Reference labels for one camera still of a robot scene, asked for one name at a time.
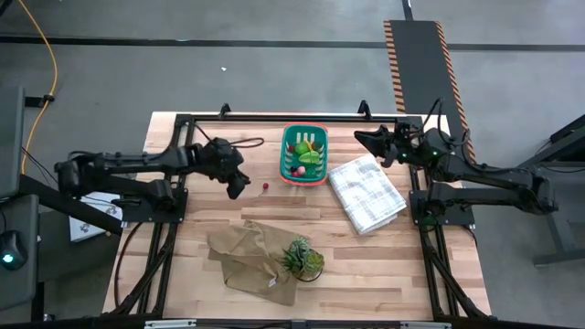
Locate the black floor mat orange stripes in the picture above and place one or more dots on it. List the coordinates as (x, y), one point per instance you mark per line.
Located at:
(420, 68)

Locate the light green toy pepper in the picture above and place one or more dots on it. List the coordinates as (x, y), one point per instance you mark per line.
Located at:
(310, 158)

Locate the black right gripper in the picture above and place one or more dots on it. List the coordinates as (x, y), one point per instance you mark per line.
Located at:
(411, 148)

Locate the dark red toy cherry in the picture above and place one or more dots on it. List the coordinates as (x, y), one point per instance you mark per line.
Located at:
(265, 186)

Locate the white printed booklet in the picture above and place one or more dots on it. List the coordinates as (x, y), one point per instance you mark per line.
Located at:
(89, 224)

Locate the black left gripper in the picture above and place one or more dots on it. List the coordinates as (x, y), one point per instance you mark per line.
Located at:
(219, 157)

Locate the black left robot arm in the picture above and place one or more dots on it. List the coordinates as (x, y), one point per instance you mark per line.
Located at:
(137, 160)

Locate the tan linen cloth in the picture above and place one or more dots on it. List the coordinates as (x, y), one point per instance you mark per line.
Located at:
(247, 260)

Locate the succulent plant in black pot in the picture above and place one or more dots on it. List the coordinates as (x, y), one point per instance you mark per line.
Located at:
(301, 260)

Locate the black metal beam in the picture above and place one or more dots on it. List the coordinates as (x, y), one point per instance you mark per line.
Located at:
(68, 205)

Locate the grey side desk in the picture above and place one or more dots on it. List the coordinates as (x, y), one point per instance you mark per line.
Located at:
(20, 288)

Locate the black computer mouse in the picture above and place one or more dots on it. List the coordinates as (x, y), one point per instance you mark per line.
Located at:
(11, 249)

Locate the white care label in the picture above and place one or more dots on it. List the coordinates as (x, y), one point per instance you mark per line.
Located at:
(273, 282)

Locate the white plaid folded towel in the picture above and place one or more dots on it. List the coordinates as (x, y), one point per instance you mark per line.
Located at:
(365, 196)

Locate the black aluminium table frame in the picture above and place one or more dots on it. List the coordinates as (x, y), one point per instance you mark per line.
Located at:
(297, 118)

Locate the yellow toy banana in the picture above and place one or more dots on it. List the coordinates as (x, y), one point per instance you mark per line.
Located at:
(310, 145)

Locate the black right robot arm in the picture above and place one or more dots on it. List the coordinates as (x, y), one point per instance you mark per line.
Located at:
(484, 172)

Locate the pink toy peach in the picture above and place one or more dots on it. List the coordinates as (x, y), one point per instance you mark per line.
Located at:
(301, 171)

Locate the grey metal stand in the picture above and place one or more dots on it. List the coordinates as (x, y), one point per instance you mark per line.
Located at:
(562, 237)

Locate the grey flat panel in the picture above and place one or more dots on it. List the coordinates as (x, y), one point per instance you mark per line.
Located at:
(9, 137)

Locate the silver metal bracket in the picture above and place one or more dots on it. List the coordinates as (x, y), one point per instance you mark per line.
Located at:
(425, 325)
(169, 325)

